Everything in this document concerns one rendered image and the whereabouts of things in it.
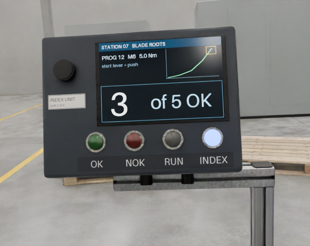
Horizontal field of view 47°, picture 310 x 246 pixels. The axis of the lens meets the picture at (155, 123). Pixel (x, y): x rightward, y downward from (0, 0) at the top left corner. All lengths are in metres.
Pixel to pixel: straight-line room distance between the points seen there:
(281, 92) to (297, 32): 1.02
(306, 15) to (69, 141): 6.35
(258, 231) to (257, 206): 0.04
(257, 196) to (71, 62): 0.32
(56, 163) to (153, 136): 0.13
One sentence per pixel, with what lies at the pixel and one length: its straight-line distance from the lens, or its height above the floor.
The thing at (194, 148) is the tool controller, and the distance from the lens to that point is 0.46.
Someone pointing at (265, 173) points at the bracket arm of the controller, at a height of 1.05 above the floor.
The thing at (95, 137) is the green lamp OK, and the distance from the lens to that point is 0.46.
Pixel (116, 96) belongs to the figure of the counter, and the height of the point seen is 1.17.
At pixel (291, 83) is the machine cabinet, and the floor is 0.59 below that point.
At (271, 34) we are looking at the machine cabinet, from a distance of 6.54.
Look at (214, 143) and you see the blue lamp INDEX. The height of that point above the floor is 1.11.
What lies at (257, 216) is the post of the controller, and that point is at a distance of 0.57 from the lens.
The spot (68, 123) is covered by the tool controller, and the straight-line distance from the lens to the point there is 0.48.
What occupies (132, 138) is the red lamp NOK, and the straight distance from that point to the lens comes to 0.46.
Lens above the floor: 1.22
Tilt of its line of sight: 11 degrees down
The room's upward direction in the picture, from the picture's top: 3 degrees counter-clockwise
